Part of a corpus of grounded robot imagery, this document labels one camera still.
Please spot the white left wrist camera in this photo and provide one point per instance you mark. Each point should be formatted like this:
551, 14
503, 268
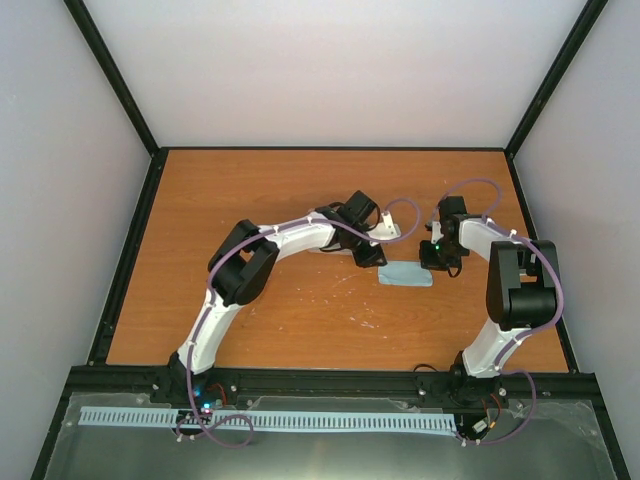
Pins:
385, 230

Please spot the black aluminium mounting rail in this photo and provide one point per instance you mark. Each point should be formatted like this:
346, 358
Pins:
422, 388

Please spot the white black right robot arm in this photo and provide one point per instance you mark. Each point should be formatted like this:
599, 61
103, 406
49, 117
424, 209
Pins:
524, 294

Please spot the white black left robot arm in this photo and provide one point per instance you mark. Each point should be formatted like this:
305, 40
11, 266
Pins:
239, 270

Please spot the light blue cleaning cloth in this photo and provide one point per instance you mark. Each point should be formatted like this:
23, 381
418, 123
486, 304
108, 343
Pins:
404, 274

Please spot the black enclosure frame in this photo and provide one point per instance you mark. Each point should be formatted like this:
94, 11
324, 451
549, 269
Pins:
125, 100

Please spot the grey metal base plate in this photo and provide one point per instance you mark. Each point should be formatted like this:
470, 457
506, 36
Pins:
524, 440

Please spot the light blue slotted cable duct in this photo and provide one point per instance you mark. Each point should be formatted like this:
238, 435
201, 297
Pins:
273, 421

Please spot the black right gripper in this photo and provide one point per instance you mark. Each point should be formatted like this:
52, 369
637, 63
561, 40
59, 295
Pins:
429, 263

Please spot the pink glasses case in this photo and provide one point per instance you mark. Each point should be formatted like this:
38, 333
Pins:
335, 244

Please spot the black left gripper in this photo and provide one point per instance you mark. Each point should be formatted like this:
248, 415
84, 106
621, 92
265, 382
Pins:
367, 260

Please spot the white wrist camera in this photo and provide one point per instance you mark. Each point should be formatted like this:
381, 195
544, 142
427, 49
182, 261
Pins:
385, 230
434, 227

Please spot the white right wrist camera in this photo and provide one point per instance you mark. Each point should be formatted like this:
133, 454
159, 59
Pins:
434, 227

